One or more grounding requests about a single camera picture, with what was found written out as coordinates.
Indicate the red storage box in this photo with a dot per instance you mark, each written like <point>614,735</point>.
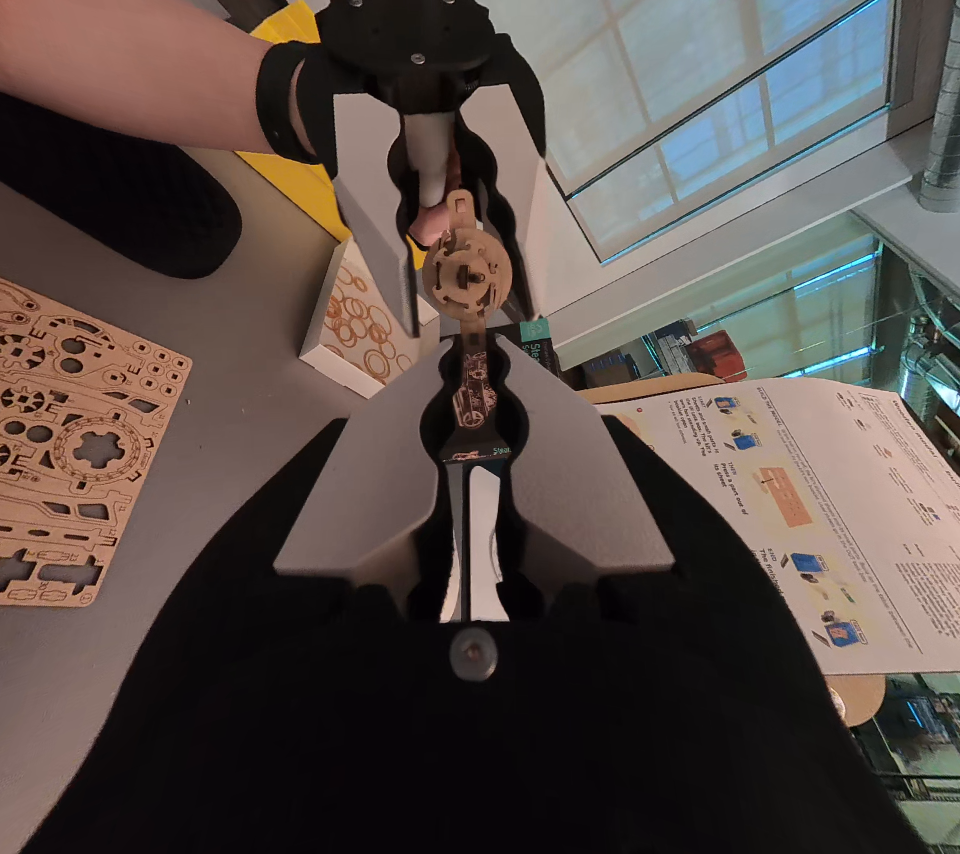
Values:
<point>714,351</point>

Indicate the person's left hand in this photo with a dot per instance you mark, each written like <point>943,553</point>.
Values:
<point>429,224</point>

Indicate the paper instruction sheet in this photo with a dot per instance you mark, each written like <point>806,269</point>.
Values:
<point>825,494</point>

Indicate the yellow box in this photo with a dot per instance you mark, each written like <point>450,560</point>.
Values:
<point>315,194</point>

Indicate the large paned window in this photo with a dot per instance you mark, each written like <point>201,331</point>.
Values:
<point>675,81</point>

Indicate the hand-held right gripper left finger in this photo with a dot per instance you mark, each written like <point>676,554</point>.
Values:
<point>352,509</point>

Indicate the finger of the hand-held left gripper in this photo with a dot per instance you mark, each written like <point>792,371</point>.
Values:
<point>514,194</point>
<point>367,179</point>

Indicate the silver flexible duct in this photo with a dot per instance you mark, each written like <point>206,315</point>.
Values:
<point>943,81</point>

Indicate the wooden laser-cut parts sheet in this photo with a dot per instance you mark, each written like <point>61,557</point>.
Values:
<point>82,449</point>

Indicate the person's left forearm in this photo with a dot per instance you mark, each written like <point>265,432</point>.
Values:
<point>135,44</point>

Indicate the round wooden model assembly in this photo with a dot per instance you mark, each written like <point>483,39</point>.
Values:
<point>450,276</point>

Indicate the black textured pad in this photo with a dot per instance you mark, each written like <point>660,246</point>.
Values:
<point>112,209</point>

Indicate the black box with green label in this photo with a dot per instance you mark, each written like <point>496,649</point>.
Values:
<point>538,348</point>

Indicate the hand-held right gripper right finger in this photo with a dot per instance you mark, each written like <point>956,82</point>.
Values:
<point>585,509</point>

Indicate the illustrated paper card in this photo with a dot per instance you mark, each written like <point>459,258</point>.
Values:
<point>352,336</point>

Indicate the black printed cardboard box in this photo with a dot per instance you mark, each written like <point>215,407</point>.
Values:
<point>476,411</point>

